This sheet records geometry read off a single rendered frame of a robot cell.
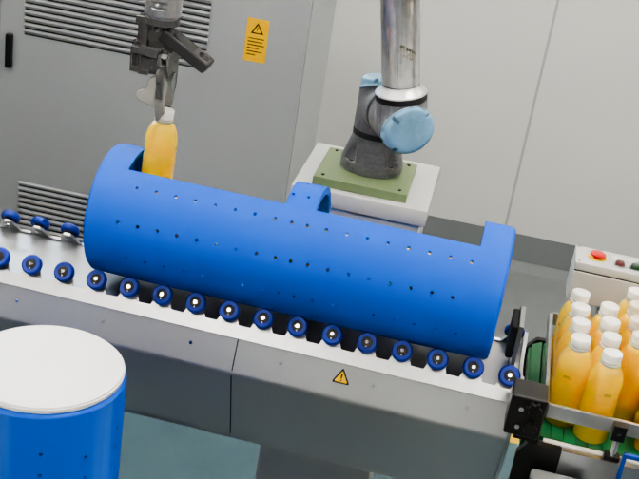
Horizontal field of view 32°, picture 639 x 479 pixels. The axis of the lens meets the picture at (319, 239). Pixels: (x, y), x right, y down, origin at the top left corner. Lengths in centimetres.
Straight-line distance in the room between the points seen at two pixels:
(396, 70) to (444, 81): 257
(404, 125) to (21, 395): 103
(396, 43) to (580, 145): 272
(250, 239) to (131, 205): 26
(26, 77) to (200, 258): 189
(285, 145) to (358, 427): 161
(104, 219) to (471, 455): 92
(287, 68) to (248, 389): 158
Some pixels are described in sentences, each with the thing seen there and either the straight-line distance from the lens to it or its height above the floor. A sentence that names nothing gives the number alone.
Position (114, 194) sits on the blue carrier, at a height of 118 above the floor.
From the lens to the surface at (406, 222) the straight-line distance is 257.
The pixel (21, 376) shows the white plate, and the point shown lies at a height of 104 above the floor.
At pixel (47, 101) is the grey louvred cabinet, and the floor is 79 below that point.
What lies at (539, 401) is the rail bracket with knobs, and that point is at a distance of 221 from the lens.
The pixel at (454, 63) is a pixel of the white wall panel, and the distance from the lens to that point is 498.
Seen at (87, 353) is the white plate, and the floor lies 104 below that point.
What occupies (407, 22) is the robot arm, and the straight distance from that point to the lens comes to 241.
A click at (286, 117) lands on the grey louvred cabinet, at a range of 381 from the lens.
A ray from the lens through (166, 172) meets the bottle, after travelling 240.
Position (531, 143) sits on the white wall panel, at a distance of 506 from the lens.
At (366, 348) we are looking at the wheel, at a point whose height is 96.
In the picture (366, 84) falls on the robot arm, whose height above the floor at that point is 138.
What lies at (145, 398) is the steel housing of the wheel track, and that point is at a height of 69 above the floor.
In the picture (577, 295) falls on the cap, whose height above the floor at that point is 109.
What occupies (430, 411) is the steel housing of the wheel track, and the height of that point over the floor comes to 86.
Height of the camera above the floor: 210
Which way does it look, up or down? 24 degrees down
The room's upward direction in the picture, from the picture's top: 9 degrees clockwise
